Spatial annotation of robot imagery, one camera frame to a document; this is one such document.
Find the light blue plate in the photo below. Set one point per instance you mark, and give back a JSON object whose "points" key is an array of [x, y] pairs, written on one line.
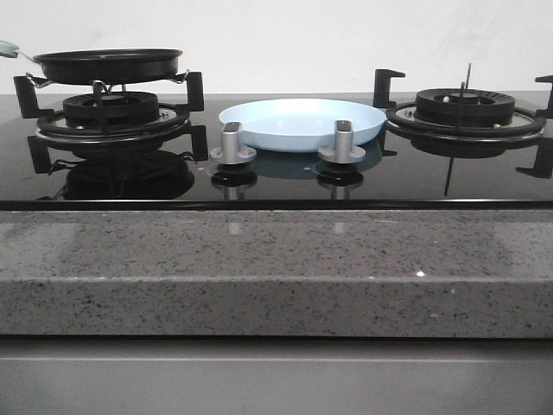
{"points": [[301, 125]]}

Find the black frying pan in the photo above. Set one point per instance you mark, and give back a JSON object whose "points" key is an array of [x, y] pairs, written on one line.
{"points": [[111, 66]]}

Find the silver left stove knob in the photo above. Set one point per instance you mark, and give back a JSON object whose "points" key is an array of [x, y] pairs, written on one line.
{"points": [[232, 151]]}

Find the silver stove knob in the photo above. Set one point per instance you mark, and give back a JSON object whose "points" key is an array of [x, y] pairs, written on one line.
{"points": [[342, 151], [232, 151]]}

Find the silver right stove knob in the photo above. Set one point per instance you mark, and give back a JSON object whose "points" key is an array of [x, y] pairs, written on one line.
{"points": [[342, 151]]}

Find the black glass cooktop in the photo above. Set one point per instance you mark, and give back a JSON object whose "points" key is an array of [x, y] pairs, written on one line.
{"points": [[399, 172]]}

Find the left black pan support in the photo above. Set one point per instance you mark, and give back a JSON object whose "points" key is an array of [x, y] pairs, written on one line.
{"points": [[108, 142]]}

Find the black pan support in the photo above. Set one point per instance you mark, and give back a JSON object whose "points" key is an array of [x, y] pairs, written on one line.
{"points": [[457, 142], [108, 142]]}

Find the right black pan support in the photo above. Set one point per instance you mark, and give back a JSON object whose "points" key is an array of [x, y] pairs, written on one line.
{"points": [[457, 142]]}

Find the right gas burner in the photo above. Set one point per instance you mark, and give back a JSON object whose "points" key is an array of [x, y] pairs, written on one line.
{"points": [[471, 108]]}

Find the gas burner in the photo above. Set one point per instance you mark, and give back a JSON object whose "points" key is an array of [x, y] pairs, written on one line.
{"points": [[471, 108], [121, 110]]}

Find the left gas burner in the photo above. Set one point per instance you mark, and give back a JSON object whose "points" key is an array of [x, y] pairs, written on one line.
{"points": [[121, 110]]}

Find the wire pan stand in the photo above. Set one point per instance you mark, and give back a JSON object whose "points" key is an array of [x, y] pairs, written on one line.
{"points": [[103, 84]]}

